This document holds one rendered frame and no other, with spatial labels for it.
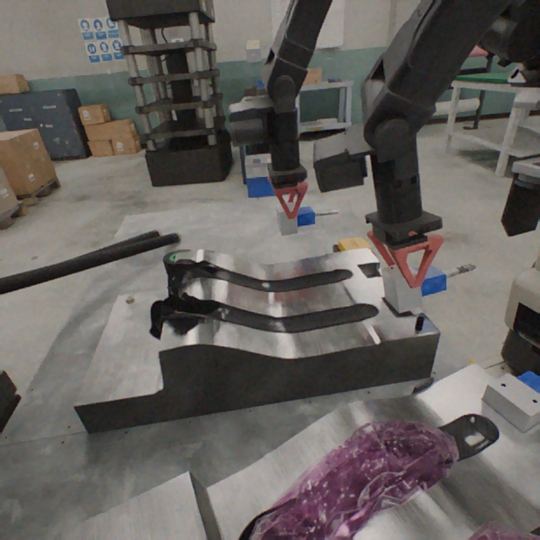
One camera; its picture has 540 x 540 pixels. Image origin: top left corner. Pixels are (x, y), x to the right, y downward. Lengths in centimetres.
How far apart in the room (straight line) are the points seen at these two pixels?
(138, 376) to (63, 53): 739
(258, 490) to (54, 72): 771
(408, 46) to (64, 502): 60
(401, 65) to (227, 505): 44
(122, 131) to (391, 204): 676
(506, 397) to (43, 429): 60
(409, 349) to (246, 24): 666
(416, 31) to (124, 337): 54
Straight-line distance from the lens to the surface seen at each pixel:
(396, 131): 41
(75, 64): 768
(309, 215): 74
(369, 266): 68
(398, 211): 49
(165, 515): 36
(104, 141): 725
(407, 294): 54
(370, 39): 716
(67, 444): 59
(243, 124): 67
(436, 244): 50
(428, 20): 39
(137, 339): 60
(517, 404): 49
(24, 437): 64
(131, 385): 53
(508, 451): 48
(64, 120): 735
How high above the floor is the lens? 122
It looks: 31 degrees down
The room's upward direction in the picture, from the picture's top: 5 degrees counter-clockwise
